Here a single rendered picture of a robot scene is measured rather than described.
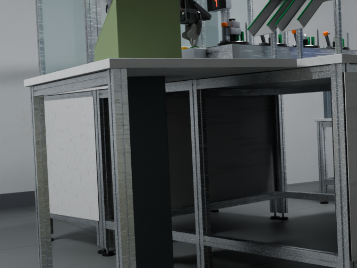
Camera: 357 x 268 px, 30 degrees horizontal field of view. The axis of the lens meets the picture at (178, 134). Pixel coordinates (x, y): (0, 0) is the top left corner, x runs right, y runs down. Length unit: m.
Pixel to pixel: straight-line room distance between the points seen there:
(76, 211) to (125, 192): 1.59
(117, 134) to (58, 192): 1.77
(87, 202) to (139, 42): 1.29
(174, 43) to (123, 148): 0.62
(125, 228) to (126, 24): 0.77
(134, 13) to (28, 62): 3.32
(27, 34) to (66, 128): 2.21
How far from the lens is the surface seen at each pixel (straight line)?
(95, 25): 3.79
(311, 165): 6.52
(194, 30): 2.80
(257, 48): 2.82
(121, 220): 2.02
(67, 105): 3.60
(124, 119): 2.01
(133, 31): 2.42
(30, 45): 5.71
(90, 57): 3.46
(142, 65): 2.02
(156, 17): 2.48
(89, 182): 3.46
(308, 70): 2.37
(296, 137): 6.40
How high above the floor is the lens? 0.68
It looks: 1 degrees down
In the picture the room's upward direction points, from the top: 3 degrees counter-clockwise
